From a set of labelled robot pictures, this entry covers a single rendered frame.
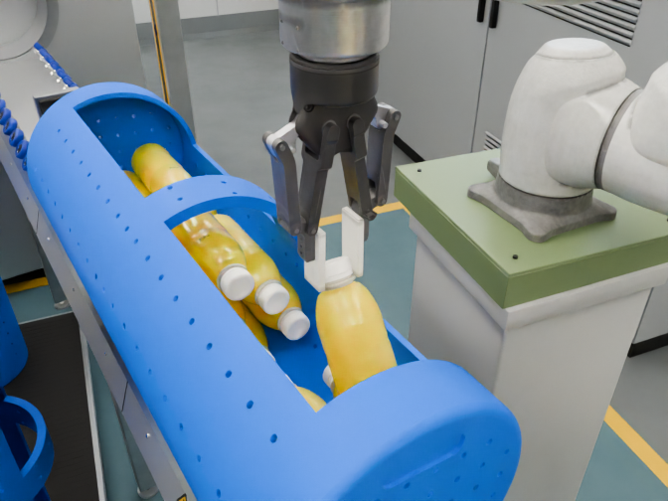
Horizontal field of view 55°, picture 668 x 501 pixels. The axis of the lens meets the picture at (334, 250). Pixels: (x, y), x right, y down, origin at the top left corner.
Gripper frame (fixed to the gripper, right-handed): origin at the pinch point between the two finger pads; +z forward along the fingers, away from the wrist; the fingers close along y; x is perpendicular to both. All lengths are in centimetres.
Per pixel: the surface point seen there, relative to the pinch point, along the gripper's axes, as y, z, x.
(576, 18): -157, 21, -96
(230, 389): 15.0, 5.6, 6.3
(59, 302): 13, 124, -179
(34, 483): 36, 67, -48
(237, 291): 5.6, 11.4, -12.8
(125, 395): 18, 38, -31
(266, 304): 1.6, 15.4, -13.1
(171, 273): 13.5, 4.5, -11.1
